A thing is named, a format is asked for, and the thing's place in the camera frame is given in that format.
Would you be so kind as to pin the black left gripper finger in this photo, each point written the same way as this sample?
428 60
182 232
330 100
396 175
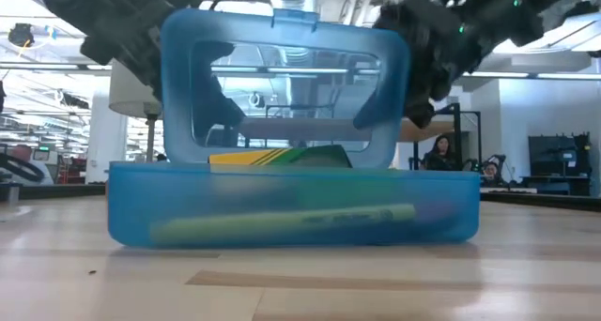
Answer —
206 105

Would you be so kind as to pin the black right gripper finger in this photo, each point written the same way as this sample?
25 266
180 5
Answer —
422 110

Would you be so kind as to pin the yellow green crayon box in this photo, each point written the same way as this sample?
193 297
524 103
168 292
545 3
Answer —
282 156

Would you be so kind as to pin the blue translucent plastic pencil box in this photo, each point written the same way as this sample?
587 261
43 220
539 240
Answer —
291 189

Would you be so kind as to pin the yellow highlighter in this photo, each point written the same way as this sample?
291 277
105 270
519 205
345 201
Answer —
282 221

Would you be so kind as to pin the black background robot arm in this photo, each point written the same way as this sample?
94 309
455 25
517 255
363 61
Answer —
497 160

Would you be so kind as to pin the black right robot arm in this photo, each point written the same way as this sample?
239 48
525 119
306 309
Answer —
516 6

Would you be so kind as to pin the wooden shelf black metal legs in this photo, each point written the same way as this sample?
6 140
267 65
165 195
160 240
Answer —
443 129

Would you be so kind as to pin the person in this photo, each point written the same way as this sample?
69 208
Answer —
439 154
490 172

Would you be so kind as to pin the white shade wooden base lamp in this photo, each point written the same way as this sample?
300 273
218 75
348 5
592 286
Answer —
127 96

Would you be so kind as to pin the black background cabinet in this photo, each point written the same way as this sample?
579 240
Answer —
559 163

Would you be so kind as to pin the black ceiling camera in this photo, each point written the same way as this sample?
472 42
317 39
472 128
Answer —
21 35

